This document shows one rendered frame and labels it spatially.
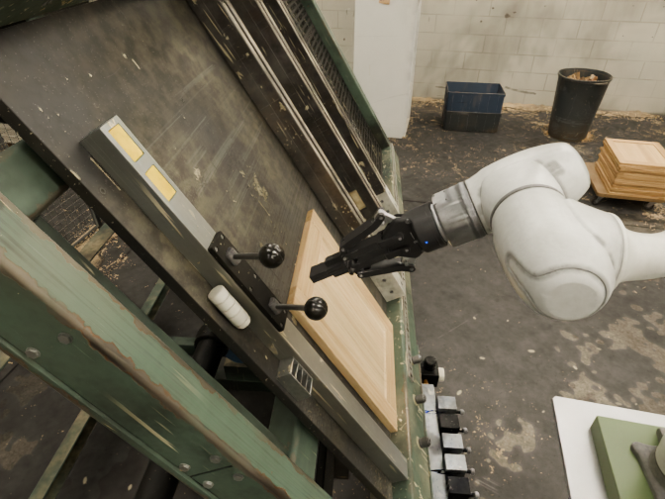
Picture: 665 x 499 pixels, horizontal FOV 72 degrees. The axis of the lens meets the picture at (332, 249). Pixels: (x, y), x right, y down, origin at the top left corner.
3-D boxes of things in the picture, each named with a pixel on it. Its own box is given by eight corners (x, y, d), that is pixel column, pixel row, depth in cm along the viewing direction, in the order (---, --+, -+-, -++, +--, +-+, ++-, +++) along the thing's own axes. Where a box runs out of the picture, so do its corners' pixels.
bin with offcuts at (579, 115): (597, 147, 477) (619, 82, 439) (544, 142, 487) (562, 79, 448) (586, 128, 518) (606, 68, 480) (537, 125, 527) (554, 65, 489)
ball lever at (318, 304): (269, 321, 80) (325, 326, 71) (257, 307, 78) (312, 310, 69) (281, 305, 82) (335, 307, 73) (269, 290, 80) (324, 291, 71)
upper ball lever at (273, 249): (228, 273, 74) (280, 274, 65) (213, 256, 72) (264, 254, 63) (241, 256, 76) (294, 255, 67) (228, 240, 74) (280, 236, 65)
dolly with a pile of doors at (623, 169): (661, 215, 368) (684, 168, 344) (591, 207, 378) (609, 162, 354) (638, 180, 416) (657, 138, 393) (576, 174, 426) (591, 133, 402)
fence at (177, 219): (392, 483, 106) (408, 479, 105) (78, 142, 61) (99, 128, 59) (391, 462, 110) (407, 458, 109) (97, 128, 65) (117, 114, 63)
